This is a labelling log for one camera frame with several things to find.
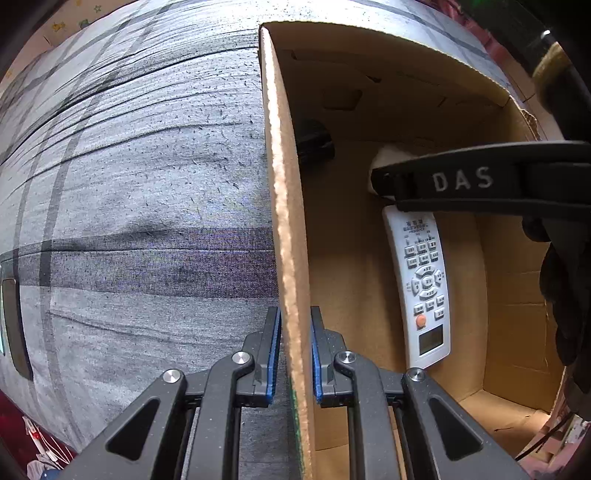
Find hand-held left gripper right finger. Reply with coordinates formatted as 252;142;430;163
309;305;532;480

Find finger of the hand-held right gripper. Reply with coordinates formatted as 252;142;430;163
369;159;419;207

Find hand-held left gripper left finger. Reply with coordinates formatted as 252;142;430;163
55;305;283;480

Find white wall charger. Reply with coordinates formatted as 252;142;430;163
367;144;421;197

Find cardboard box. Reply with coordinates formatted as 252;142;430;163
259;21;566;480

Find black wall charger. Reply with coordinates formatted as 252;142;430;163
295;119;335;163

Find white remote control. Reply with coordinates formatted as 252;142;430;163
382;205;451;370

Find person's right hand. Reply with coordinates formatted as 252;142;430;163
522;215;591;416

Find grey plaid bed sheet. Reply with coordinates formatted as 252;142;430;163
0;0;513;480

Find black phone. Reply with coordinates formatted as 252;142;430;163
0;276;34;381

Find dark red cloth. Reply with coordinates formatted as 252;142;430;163
0;392;61;480

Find white cable bundle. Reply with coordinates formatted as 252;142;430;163
23;415;77;480

